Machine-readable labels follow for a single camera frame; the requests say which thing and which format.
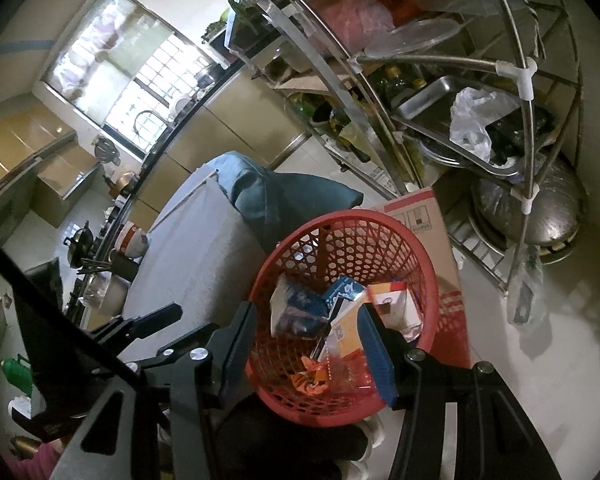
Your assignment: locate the pink plastic bag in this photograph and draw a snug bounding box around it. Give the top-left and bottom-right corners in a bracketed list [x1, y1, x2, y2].
[312, 0, 396, 53]

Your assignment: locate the person's left forearm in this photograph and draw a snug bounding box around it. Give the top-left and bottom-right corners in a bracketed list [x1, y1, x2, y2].
[5, 447, 63, 480]

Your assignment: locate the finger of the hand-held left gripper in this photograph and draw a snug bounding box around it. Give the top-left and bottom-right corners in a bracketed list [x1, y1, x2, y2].
[155, 323, 222, 357]
[91, 303, 184, 348]

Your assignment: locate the clear plastic box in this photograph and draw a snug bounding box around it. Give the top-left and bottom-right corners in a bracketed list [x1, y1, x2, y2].
[225, 0, 301, 68]

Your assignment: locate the kitchen window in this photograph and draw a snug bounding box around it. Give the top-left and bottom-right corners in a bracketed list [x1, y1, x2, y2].
[40, 0, 221, 156]

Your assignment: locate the yellow kitchen cabinet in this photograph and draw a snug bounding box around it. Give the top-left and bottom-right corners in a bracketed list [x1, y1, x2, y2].
[145, 67, 316, 231]

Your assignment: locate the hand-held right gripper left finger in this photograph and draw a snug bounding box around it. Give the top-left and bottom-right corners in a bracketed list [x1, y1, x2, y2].
[47, 301, 258, 480]

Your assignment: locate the clear plastic lid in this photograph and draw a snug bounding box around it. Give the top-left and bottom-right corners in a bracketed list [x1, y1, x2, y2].
[365, 18, 461, 61]

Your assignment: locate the white shoe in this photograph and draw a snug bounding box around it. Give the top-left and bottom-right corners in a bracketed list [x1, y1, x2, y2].
[340, 417, 387, 480]

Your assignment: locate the dark cup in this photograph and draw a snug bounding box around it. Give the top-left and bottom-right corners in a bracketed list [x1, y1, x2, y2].
[109, 249, 141, 283]

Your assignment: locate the blue box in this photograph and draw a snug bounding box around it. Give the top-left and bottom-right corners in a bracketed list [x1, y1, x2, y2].
[270, 276, 331, 339]

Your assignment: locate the red and white bowl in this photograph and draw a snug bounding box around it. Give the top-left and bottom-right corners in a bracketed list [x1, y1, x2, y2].
[115, 221, 150, 260]

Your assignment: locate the silver kettle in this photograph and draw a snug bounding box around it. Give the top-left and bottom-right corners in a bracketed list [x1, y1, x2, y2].
[92, 136, 121, 166]

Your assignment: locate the teal cloth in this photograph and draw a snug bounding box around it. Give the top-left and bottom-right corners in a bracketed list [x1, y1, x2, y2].
[202, 151, 365, 256]

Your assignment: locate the metal tray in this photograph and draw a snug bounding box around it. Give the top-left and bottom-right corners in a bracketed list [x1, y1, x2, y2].
[392, 76, 473, 121]

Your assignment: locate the person's leg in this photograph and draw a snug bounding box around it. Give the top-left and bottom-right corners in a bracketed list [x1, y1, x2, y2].
[212, 392, 371, 480]

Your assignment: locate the white plastic bag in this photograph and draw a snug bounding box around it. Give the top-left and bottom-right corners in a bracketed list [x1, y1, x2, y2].
[449, 86, 521, 161]

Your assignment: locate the clear plastic wrapper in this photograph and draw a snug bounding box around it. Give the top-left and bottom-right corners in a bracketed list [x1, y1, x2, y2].
[330, 350, 381, 391]

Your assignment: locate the grey tablecloth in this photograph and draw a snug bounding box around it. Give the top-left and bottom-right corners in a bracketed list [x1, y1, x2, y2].
[120, 165, 276, 331]

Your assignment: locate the orange plastic wrapper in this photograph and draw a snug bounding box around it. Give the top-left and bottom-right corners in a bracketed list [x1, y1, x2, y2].
[287, 355, 333, 398]

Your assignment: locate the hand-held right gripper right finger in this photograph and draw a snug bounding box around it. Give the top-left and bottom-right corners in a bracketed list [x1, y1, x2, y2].
[357, 302, 563, 480]

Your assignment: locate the metal storage rack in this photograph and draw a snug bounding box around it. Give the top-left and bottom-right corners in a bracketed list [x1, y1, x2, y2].
[227, 0, 586, 296]

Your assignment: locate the metal faucet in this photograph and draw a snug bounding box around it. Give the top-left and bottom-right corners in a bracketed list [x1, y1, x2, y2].
[132, 109, 168, 141]

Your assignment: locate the red and white cardboard box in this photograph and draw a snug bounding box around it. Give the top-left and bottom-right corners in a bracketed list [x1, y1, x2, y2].
[365, 186, 473, 368]

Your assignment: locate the green bottle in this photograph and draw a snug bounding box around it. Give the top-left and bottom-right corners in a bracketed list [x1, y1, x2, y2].
[1, 355, 33, 396]

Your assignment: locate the copper kettle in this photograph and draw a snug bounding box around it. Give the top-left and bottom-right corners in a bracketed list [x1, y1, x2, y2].
[109, 169, 137, 198]

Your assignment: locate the red plastic basket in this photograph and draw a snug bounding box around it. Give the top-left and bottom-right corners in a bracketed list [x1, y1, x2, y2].
[245, 210, 441, 418]

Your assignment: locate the clear plastic bag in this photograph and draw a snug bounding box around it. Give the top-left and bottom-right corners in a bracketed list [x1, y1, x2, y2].
[505, 245, 548, 328]

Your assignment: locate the white medicine box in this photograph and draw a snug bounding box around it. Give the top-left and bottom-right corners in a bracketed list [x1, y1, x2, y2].
[322, 280, 368, 361]

